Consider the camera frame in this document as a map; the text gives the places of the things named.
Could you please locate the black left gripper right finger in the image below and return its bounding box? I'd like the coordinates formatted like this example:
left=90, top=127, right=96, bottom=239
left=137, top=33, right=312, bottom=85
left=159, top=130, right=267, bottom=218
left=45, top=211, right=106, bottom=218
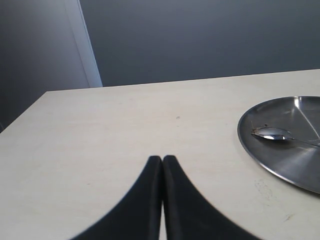
left=162, top=155, right=258, bottom=240

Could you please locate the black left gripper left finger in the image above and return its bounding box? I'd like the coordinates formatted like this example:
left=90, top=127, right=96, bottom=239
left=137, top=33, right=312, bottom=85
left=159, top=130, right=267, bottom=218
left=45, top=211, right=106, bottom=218
left=73, top=155, right=163, bottom=240

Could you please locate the steel spoon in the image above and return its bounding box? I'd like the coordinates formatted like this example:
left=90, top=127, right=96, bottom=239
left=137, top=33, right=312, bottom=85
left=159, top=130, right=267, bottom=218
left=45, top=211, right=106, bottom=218
left=251, top=126, right=320, bottom=147

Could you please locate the round steel plate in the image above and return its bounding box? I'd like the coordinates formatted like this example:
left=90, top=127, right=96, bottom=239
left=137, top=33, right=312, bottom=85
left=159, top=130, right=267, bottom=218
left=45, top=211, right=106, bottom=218
left=237, top=96, right=320, bottom=193

